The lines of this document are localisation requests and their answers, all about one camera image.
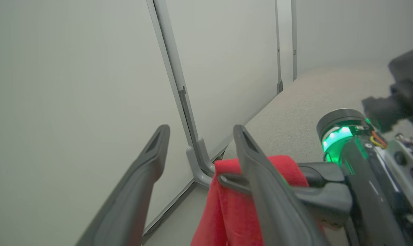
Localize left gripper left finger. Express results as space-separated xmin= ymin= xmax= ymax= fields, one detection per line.
xmin=76 ymin=124 xmax=170 ymax=246

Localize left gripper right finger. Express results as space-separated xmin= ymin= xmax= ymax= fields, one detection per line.
xmin=233 ymin=125 xmax=330 ymax=246

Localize thin grey partition post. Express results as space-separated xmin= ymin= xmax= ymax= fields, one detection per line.
xmin=291 ymin=0 xmax=298 ymax=81

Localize red cloth garment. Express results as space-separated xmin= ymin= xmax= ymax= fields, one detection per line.
xmin=191 ymin=155 xmax=326 ymax=246

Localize grey partition post with foot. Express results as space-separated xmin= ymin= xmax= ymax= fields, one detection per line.
xmin=146 ymin=0 xmax=227 ymax=188

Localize red yellow gripper wires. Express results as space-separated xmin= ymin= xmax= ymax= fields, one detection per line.
xmin=370 ymin=130 xmax=388 ymax=149

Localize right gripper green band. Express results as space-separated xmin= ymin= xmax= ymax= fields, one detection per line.
xmin=217 ymin=109 xmax=413 ymax=246

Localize grey partition bottom rail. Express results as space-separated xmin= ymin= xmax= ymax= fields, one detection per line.
xmin=141 ymin=145 xmax=227 ymax=237

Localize grey partition post with bracket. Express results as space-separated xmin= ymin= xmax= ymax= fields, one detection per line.
xmin=274 ymin=0 xmax=284 ymax=95

